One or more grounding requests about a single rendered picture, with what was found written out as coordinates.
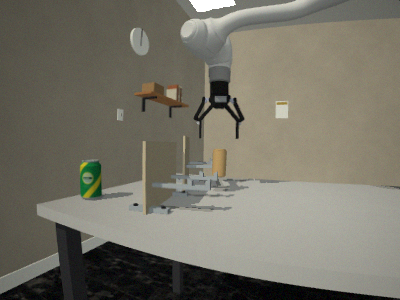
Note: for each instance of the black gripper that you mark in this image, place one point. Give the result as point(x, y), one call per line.
point(219, 87)

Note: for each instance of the tan wooden mallet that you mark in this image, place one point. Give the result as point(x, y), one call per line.
point(219, 162)

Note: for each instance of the green drink can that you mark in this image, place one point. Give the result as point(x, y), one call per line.
point(90, 180)

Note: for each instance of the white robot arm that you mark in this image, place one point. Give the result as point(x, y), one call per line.
point(205, 39)

